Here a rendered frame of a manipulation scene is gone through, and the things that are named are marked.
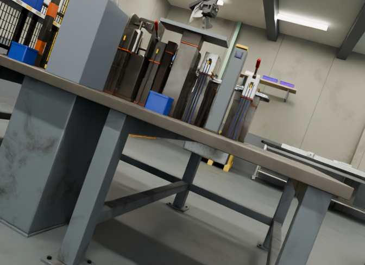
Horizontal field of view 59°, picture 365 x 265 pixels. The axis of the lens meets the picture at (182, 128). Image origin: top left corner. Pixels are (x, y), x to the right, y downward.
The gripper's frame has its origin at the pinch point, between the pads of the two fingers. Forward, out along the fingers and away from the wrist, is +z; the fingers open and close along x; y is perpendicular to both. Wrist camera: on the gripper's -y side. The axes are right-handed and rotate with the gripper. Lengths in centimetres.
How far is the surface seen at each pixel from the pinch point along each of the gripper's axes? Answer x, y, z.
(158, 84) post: 5.1, -15.1, 33.4
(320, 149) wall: 625, -33, 9
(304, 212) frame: -26, 85, 61
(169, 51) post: 4.5, -15.6, 13.5
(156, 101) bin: -14.7, 3.7, 42.8
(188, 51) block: -2.7, 2.6, 12.8
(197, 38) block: -2.3, 4.7, 5.2
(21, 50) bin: -43, -72, 42
